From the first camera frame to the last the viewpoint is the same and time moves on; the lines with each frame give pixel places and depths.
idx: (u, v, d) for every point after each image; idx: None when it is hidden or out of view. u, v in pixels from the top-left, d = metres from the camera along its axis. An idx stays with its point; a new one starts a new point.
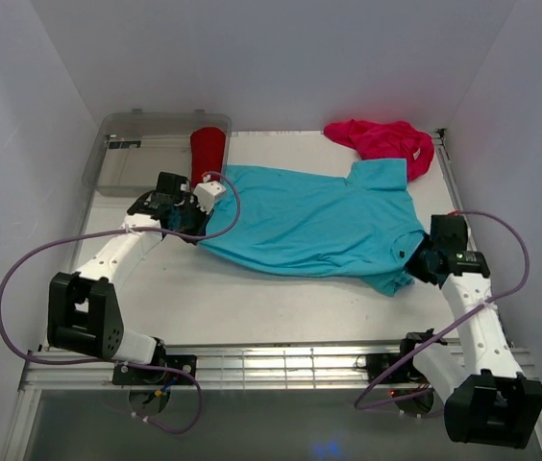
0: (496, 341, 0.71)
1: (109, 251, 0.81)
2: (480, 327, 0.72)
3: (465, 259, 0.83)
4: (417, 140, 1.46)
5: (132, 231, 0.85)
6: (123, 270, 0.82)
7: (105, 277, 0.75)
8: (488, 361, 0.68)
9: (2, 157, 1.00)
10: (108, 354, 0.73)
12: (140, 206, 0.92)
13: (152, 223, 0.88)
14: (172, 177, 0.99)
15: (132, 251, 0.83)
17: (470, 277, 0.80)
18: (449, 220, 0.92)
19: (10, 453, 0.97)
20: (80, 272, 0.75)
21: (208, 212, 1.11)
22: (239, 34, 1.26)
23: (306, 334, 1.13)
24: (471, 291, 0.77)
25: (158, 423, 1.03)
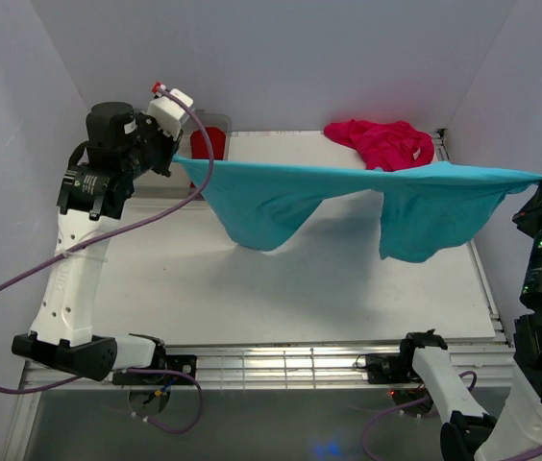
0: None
1: (57, 291, 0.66)
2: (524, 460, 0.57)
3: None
4: (417, 140, 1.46)
5: (73, 254, 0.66)
6: (85, 302, 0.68)
7: (64, 341, 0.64)
8: None
9: (3, 157, 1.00)
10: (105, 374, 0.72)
12: (73, 194, 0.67)
13: (92, 230, 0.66)
14: (103, 123, 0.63)
15: (84, 281, 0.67)
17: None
18: None
19: (11, 453, 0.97)
20: (36, 332, 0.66)
21: (175, 137, 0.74)
22: (240, 34, 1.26)
23: (306, 334, 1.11)
24: None
25: (158, 423, 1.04)
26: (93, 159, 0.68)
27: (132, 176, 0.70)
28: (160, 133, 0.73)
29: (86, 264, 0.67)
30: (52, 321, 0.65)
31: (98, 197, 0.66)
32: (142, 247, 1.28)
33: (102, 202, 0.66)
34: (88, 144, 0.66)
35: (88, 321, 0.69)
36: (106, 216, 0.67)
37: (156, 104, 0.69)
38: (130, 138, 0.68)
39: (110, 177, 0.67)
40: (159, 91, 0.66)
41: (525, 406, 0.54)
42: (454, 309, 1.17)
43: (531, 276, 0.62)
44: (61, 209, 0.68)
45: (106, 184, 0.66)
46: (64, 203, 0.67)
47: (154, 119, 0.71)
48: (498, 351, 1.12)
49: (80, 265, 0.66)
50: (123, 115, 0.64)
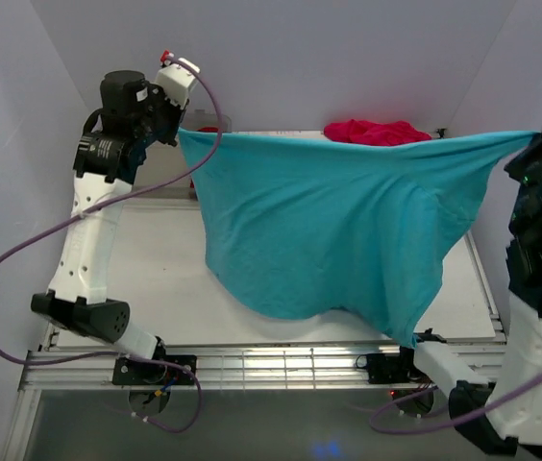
0: None
1: (74, 252, 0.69)
2: (535, 397, 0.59)
3: None
4: (417, 140, 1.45)
5: (88, 216, 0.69)
6: (101, 262, 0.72)
7: (82, 298, 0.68)
8: (525, 429, 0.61)
9: (3, 157, 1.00)
10: (119, 330, 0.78)
12: (89, 159, 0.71)
13: (108, 194, 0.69)
14: (117, 88, 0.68)
15: (100, 243, 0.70)
17: None
18: None
19: (11, 453, 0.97)
20: (54, 289, 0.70)
21: (183, 108, 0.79)
22: (239, 34, 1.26)
23: (307, 334, 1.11)
24: None
25: (158, 423, 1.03)
26: (107, 126, 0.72)
27: (143, 142, 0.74)
28: (167, 104, 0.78)
29: (101, 227, 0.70)
30: (70, 279, 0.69)
31: (112, 160, 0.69)
32: (142, 247, 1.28)
33: (116, 164, 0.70)
34: (103, 111, 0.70)
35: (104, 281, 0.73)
36: (120, 180, 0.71)
37: (163, 74, 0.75)
38: (141, 106, 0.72)
39: (125, 141, 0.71)
40: (168, 60, 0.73)
41: (526, 333, 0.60)
42: (453, 308, 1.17)
43: (519, 206, 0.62)
44: (77, 176, 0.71)
45: (121, 149, 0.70)
46: (79, 169, 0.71)
47: (160, 89, 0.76)
48: (498, 351, 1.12)
49: (94, 228, 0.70)
50: (135, 83, 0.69)
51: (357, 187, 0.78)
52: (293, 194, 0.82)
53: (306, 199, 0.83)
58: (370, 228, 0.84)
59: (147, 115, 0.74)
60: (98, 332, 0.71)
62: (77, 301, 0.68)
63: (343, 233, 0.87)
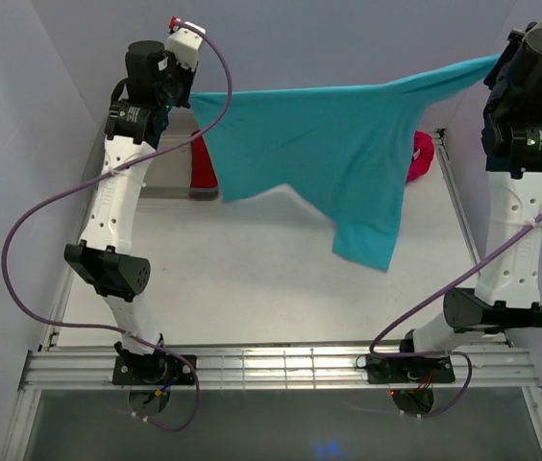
0: (527, 268, 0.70)
1: (104, 206, 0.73)
2: (515, 256, 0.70)
3: (538, 146, 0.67)
4: (417, 140, 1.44)
5: (119, 173, 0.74)
6: (128, 219, 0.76)
7: (111, 246, 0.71)
8: (508, 290, 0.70)
9: (3, 158, 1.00)
10: (142, 287, 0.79)
12: (118, 124, 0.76)
13: (137, 153, 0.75)
14: (141, 59, 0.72)
15: (127, 199, 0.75)
17: (532, 177, 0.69)
18: None
19: (11, 453, 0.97)
20: (86, 240, 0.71)
21: (194, 71, 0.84)
22: (240, 33, 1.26)
23: (307, 334, 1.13)
24: (524, 199, 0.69)
25: (158, 423, 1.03)
26: (132, 94, 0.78)
27: (165, 108, 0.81)
28: (180, 67, 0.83)
29: (129, 182, 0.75)
30: (100, 230, 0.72)
31: (141, 126, 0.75)
32: (142, 247, 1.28)
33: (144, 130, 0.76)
34: (129, 80, 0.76)
35: (129, 240, 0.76)
36: (147, 142, 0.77)
37: (173, 39, 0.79)
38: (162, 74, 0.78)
39: (151, 109, 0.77)
40: (176, 25, 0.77)
41: (503, 200, 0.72)
42: None
43: (492, 94, 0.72)
44: (107, 137, 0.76)
45: (148, 115, 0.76)
46: (110, 133, 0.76)
47: (173, 55, 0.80)
48: (499, 350, 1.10)
49: (124, 182, 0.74)
50: (158, 54, 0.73)
51: (357, 117, 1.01)
52: (304, 131, 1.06)
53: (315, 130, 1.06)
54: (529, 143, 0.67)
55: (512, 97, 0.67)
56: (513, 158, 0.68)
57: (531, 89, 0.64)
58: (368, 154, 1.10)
59: (167, 82, 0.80)
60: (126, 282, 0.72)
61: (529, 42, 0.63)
62: (109, 248, 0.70)
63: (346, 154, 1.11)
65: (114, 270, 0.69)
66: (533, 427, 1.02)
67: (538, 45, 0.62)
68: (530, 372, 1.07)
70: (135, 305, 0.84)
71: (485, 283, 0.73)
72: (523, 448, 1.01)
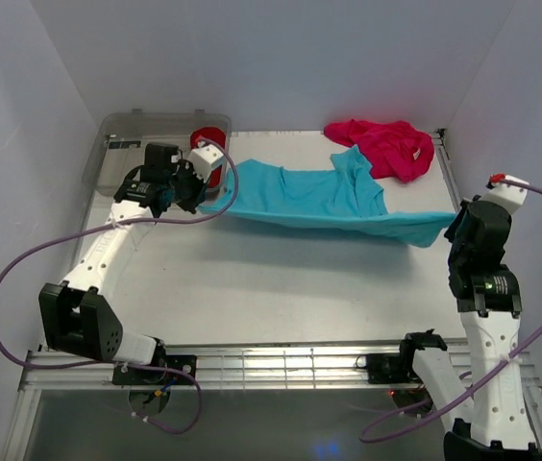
0: (514, 403, 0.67)
1: (96, 253, 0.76)
2: (499, 389, 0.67)
3: (495, 290, 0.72)
4: (417, 140, 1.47)
5: (120, 226, 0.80)
6: (114, 271, 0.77)
7: (94, 287, 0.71)
8: (502, 430, 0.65)
9: (2, 158, 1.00)
10: (109, 357, 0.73)
12: (126, 191, 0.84)
13: (140, 213, 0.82)
14: (160, 150, 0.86)
15: (121, 249, 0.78)
17: (498, 317, 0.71)
18: (497, 231, 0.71)
19: (10, 453, 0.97)
20: (67, 280, 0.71)
21: (206, 181, 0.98)
22: (239, 33, 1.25)
23: (306, 334, 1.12)
24: (495, 337, 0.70)
25: (158, 423, 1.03)
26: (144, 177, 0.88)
27: (168, 196, 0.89)
28: (195, 178, 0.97)
29: (128, 236, 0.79)
30: (86, 273, 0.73)
31: (144, 198, 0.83)
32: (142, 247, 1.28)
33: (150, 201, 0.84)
34: (144, 164, 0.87)
35: (110, 293, 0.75)
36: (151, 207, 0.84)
37: (195, 153, 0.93)
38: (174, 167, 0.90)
39: (158, 187, 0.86)
40: (200, 141, 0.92)
41: (476, 337, 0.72)
42: (452, 307, 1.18)
43: (453, 248, 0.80)
44: (115, 202, 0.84)
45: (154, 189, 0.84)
46: (118, 197, 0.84)
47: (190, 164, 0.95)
48: None
49: (121, 235, 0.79)
50: (173, 148, 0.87)
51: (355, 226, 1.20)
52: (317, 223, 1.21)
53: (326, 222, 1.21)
54: (487, 287, 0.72)
55: (466, 252, 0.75)
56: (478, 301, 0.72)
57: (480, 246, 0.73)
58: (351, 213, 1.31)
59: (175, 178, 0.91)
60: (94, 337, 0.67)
61: (474, 210, 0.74)
62: (90, 288, 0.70)
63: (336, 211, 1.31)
65: (88, 315, 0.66)
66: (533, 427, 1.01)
67: (480, 211, 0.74)
68: (530, 372, 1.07)
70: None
71: (478, 421, 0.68)
72: None
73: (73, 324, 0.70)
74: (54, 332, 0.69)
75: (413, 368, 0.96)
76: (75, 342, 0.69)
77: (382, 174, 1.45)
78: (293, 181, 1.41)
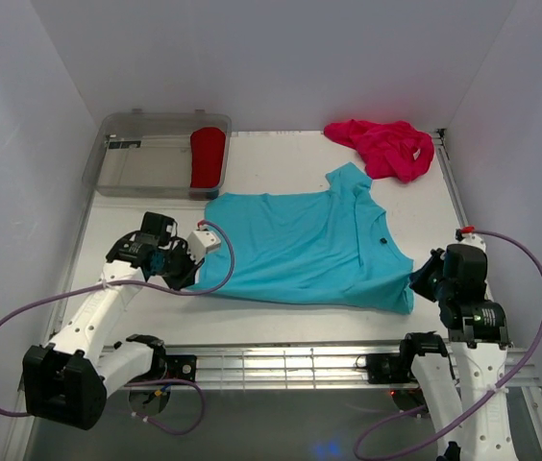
0: (500, 432, 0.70)
1: (86, 313, 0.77)
2: (486, 419, 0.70)
3: (483, 323, 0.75)
4: (417, 140, 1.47)
5: (110, 286, 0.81)
6: (103, 332, 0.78)
7: (80, 350, 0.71)
8: (488, 457, 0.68)
9: (2, 158, 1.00)
10: (93, 422, 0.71)
12: (119, 251, 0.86)
13: (131, 275, 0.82)
14: (159, 217, 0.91)
15: (110, 309, 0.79)
17: (485, 348, 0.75)
18: (474, 264, 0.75)
19: (11, 453, 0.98)
20: (55, 343, 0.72)
21: (196, 261, 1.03)
22: (239, 33, 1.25)
23: (306, 334, 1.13)
24: (482, 368, 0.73)
25: (157, 423, 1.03)
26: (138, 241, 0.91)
27: (158, 262, 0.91)
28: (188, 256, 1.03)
29: (117, 297, 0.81)
30: (74, 335, 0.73)
31: (137, 256, 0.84)
32: None
33: (142, 260, 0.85)
34: (139, 230, 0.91)
35: (98, 354, 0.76)
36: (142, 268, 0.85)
37: (193, 233, 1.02)
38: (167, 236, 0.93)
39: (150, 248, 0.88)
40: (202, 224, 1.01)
41: (465, 366, 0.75)
42: None
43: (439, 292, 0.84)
44: (107, 260, 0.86)
45: (149, 250, 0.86)
46: (110, 257, 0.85)
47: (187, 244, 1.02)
48: None
49: (110, 298, 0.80)
50: (169, 217, 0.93)
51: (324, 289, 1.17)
52: (291, 281, 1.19)
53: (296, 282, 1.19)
54: (476, 320, 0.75)
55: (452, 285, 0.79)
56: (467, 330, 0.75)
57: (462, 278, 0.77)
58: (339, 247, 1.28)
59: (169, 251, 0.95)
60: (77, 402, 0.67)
61: (452, 247, 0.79)
62: (76, 351, 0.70)
63: (323, 248, 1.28)
65: (73, 382, 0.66)
66: (533, 426, 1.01)
67: (458, 248, 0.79)
68: (530, 372, 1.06)
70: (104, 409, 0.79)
71: (465, 448, 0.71)
72: (523, 448, 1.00)
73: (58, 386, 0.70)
74: (36, 396, 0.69)
75: (413, 372, 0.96)
76: (58, 407, 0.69)
77: (382, 174, 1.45)
78: (280, 207, 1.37)
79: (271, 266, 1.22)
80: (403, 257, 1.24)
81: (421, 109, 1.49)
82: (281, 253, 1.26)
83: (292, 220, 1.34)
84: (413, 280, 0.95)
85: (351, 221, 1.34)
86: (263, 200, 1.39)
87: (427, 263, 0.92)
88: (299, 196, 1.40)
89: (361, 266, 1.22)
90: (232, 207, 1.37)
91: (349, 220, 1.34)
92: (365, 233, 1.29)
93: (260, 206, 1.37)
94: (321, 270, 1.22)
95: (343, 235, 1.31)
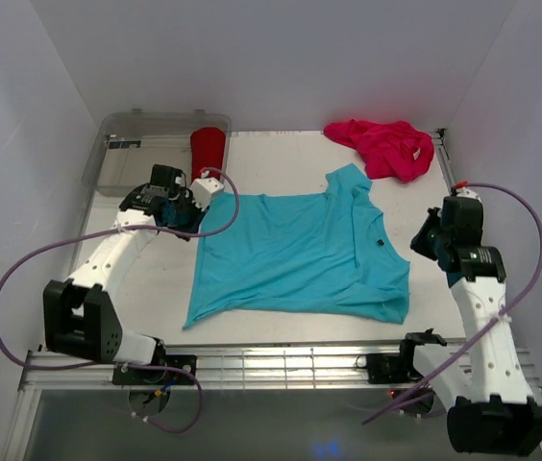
0: (508, 360, 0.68)
1: (102, 254, 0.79)
2: (492, 347, 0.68)
3: (480, 260, 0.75)
4: (417, 140, 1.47)
5: (124, 230, 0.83)
6: (118, 271, 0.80)
7: (98, 283, 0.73)
8: (499, 384, 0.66)
9: (3, 158, 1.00)
10: (109, 357, 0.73)
12: (132, 202, 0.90)
13: (145, 221, 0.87)
14: (166, 169, 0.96)
15: (125, 252, 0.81)
17: (485, 281, 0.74)
18: (467, 208, 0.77)
19: (11, 453, 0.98)
20: (73, 278, 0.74)
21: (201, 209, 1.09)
22: (238, 34, 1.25)
23: (307, 334, 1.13)
24: (484, 299, 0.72)
25: (157, 423, 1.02)
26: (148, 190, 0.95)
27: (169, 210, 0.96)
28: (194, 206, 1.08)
29: (132, 240, 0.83)
30: (92, 272, 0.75)
31: (151, 206, 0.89)
32: (145, 247, 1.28)
33: (155, 210, 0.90)
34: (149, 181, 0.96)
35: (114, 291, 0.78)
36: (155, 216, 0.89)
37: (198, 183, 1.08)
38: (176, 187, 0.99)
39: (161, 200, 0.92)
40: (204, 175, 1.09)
41: (466, 301, 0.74)
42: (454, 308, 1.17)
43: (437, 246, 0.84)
44: (121, 210, 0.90)
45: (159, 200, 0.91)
46: (124, 206, 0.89)
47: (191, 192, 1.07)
48: None
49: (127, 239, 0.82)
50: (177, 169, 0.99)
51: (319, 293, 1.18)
52: (286, 284, 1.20)
53: (292, 284, 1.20)
54: (472, 256, 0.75)
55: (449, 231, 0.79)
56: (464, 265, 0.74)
57: (458, 222, 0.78)
58: (335, 248, 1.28)
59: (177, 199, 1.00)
60: (97, 333, 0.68)
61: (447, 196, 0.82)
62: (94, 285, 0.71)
63: (319, 248, 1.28)
65: (93, 311, 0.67)
66: None
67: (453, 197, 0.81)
68: (530, 372, 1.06)
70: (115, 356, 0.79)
71: (475, 381, 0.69)
72: None
73: (76, 321, 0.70)
74: (56, 331, 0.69)
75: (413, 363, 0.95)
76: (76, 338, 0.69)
77: (382, 174, 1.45)
78: (277, 207, 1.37)
79: (268, 267, 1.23)
80: (400, 259, 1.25)
81: (421, 109, 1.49)
82: (278, 253, 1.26)
83: (288, 220, 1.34)
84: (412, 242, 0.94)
85: (348, 221, 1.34)
86: (260, 201, 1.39)
87: (425, 226, 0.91)
88: (296, 196, 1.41)
89: (357, 266, 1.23)
90: (230, 207, 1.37)
91: (346, 221, 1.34)
92: (362, 233, 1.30)
93: (257, 206, 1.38)
94: (317, 270, 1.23)
95: (338, 235, 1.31)
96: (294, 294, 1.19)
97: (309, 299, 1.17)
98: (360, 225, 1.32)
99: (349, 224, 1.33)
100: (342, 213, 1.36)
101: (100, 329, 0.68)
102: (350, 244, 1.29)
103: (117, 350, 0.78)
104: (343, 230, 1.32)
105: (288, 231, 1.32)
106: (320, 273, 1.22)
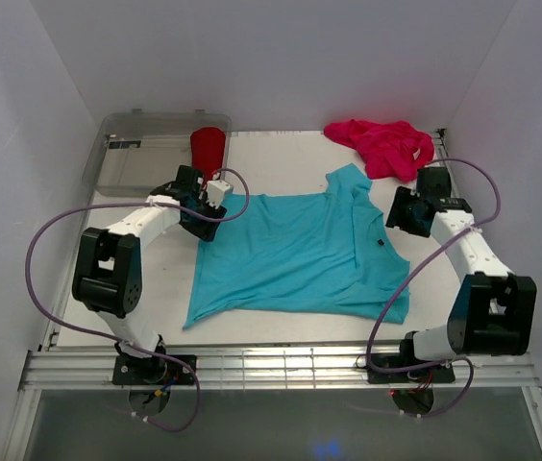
0: (484, 252, 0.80)
1: (135, 216, 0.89)
2: (468, 243, 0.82)
3: (449, 202, 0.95)
4: (417, 140, 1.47)
5: (156, 205, 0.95)
6: (146, 235, 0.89)
7: (132, 233, 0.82)
8: (480, 263, 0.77)
9: (2, 158, 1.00)
10: (128, 311, 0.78)
12: (162, 190, 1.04)
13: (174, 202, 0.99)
14: (191, 170, 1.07)
15: (155, 218, 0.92)
17: (455, 212, 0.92)
18: (432, 172, 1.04)
19: (10, 453, 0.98)
20: (110, 229, 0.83)
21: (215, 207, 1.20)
22: (238, 34, 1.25)
23: (307, 334, 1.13)
24: (457, 222, 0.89)
25: (157, 423, 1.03)
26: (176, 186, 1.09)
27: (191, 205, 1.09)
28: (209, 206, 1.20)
29: (160, 214, 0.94)
30: (125, 227, 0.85)
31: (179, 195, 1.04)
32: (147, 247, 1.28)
33: (182, 198, 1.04)
34: (175, 181, 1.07)
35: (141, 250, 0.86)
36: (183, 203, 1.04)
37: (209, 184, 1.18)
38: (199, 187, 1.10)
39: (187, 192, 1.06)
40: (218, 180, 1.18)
41: (444, 228, 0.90)
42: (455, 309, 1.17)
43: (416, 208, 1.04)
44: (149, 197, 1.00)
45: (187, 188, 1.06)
46: (156, 191, 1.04)
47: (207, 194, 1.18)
48: None
49: (160, 212, 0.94)
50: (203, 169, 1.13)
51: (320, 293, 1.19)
52: (287, 284, 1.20)
53: (292, 284, 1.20)
54: (442, 202, 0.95)
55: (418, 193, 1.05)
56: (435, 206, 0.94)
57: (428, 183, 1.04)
58: (335, 248, 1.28)
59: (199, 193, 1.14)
60: (123, 275, 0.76)
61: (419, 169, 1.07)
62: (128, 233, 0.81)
63: (320, 247, 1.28)
65: (124, 252, 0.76)
66: (531, 425, 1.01)
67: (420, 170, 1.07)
68: (530, 372, 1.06)
70: (128, 320, 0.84)
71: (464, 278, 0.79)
72: (522, 448, 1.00)
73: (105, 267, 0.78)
74: (84, 272, 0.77)
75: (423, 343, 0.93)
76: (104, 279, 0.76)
77: (382, 174, 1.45)
78: (277, 208, 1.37)
79: (268, 267, 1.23)
80: (400, 259, 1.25)
81: (421, 109, 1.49)
82: (278, 253, 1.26)
83: (288, 220, 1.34)
84: (393, 220, 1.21)
85: (348, 221, 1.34)
86: (260, 201, 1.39)
87: (400, 204, 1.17)
88: (295, 196, 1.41)
89: (357, 266, 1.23)
90: (230, 207, 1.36)
91: (346, 221, 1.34)
92: (362, 233, 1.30)
93: (257, 206, 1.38)
94: (317, 270, 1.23)
95: (338, 235, 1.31)
96: (295, 294, 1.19)
97: (309, 299, 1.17)
98: (360, 225, 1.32)
99: (349, 223, 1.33)
100: (342, 213, 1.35)
101: (127, 271, 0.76)
102: (351, 244, 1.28)
103: (134, 307, 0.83)
104: (343, 230, 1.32)
105: (288, 231, 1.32)
106: (320, 273, 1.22)
